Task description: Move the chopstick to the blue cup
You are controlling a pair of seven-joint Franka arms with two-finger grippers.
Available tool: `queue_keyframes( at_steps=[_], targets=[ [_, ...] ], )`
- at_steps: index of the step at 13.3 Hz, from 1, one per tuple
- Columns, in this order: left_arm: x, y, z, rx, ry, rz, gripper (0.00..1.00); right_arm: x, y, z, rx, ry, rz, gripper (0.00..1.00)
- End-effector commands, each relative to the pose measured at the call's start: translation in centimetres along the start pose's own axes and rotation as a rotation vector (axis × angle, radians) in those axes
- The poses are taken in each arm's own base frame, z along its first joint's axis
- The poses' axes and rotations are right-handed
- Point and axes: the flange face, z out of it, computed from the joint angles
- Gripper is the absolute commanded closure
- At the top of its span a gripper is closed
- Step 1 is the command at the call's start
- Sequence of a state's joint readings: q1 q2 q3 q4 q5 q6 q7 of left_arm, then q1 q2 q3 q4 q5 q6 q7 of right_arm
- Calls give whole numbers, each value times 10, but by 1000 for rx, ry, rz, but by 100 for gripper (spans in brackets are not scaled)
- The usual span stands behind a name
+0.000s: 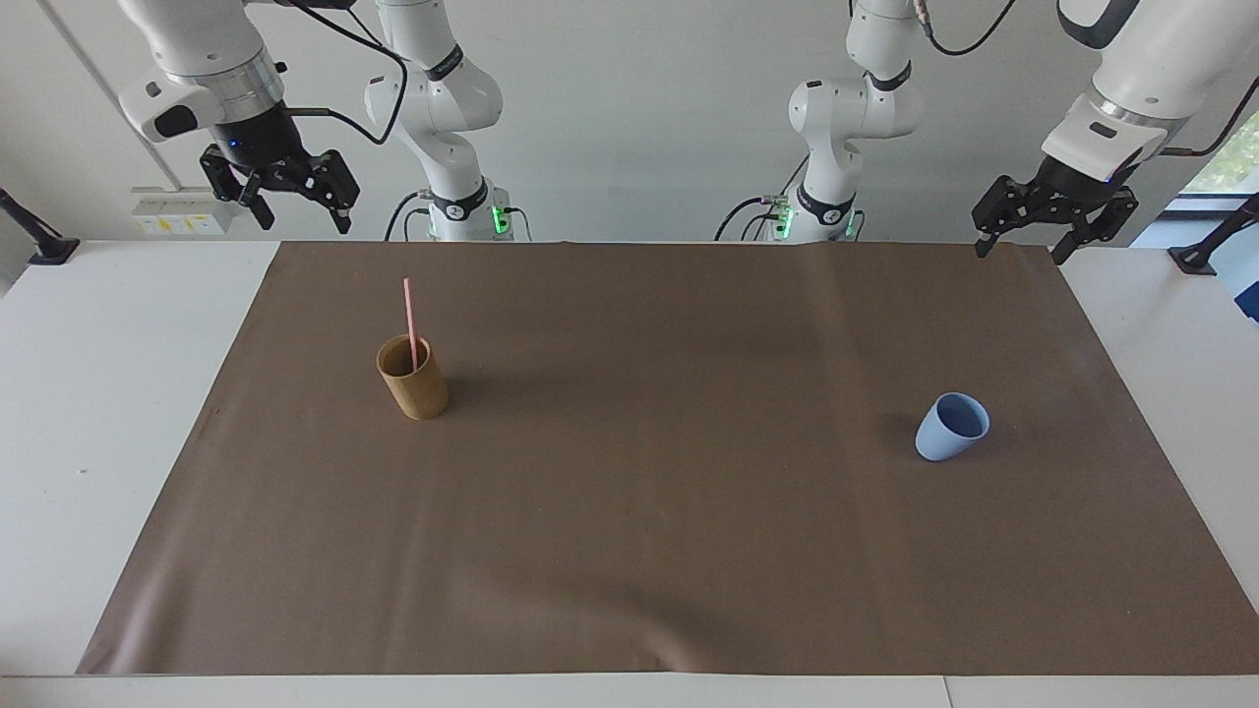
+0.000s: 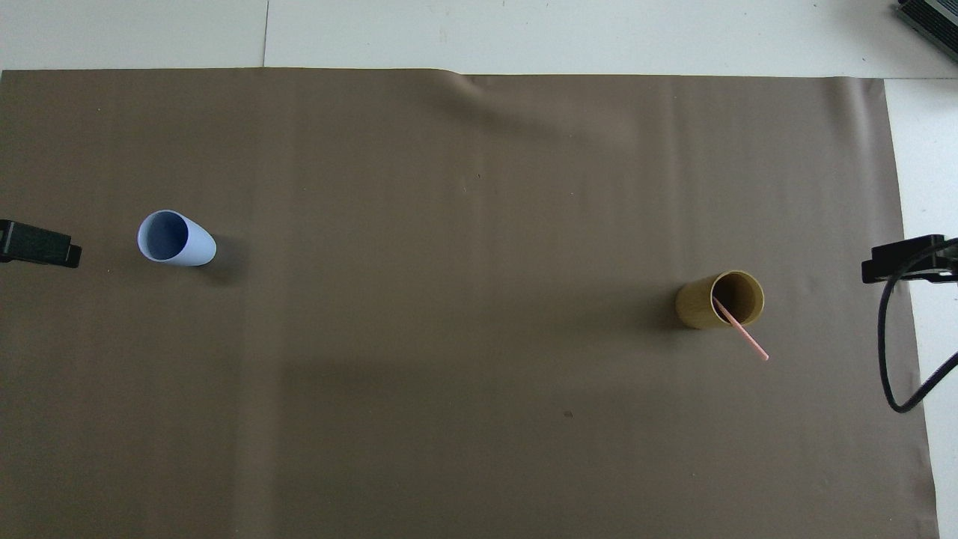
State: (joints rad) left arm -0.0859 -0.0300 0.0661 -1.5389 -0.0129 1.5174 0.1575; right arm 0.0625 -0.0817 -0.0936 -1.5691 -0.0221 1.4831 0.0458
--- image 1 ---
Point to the blue cup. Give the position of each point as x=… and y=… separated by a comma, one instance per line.
x=939, y=438

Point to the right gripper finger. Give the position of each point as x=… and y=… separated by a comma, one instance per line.
x=336, y=182
x=224, y=175

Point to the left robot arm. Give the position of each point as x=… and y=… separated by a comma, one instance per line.
x=1146, y=69

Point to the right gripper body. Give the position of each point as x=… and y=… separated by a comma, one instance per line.
x=261, y=138

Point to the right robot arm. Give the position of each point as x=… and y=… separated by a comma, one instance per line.
x=433, y=98

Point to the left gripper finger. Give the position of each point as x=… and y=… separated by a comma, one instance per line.
x=1111, y=221
x=1003, y=206

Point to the brown wooden cup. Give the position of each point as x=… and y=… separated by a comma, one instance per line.
x=415, y=388

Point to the black stand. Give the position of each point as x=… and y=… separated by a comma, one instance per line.
x=44, y=246
x=1195, y=258

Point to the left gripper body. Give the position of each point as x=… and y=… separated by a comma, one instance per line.
x=1077, y=192

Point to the pink straw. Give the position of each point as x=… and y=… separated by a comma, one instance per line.
x=408, y=315

